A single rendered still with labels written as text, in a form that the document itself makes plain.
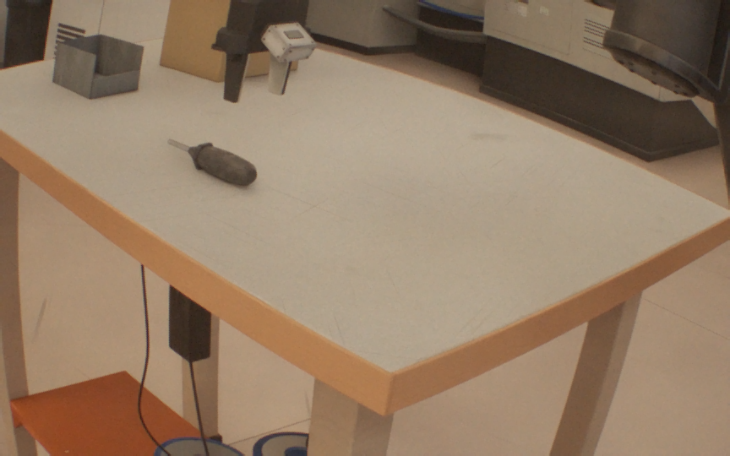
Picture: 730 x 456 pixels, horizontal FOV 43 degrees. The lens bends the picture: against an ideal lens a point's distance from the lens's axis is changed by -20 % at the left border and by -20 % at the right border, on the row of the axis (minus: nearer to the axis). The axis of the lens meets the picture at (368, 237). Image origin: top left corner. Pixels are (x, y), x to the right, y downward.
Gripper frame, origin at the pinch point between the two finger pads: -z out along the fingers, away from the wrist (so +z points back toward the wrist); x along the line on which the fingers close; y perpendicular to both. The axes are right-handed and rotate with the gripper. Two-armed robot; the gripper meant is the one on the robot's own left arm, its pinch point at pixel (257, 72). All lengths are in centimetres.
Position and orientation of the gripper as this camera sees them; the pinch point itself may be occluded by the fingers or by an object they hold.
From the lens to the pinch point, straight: 119.0
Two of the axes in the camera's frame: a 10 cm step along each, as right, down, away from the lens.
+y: 7.1, 3.3, -6.2
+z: 1.2, -9.3, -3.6
